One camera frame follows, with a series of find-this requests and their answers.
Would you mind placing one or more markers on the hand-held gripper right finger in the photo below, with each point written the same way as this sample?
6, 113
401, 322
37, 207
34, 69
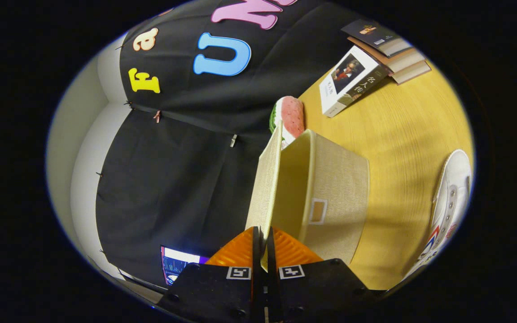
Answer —
271, 260

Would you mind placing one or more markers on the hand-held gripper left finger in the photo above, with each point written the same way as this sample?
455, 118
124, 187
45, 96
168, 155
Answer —
256, 255

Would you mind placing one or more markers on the beige fabric storage box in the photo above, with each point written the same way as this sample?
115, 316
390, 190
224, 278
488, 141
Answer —
339, 188

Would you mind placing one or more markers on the white canvas shoe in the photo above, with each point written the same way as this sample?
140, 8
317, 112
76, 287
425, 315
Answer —
449, 202

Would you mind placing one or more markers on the computer monitor screen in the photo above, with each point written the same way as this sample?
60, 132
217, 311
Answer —
177, 264

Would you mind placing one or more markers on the silver cloth clip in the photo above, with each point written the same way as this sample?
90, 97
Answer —
233, 140

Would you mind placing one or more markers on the watermelon slice plush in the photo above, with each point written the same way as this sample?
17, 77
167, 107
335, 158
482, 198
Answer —
292, 116

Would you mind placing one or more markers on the pink cloth clip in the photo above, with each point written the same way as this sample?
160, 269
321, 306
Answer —
157, 116

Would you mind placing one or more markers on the white portrait cover book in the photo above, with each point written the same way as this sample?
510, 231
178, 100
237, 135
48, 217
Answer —
348, 76

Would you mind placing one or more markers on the thin brown book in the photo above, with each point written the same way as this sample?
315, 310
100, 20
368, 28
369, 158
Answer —
413, 72

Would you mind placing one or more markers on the brown cover book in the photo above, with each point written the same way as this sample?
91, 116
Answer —
402, 63

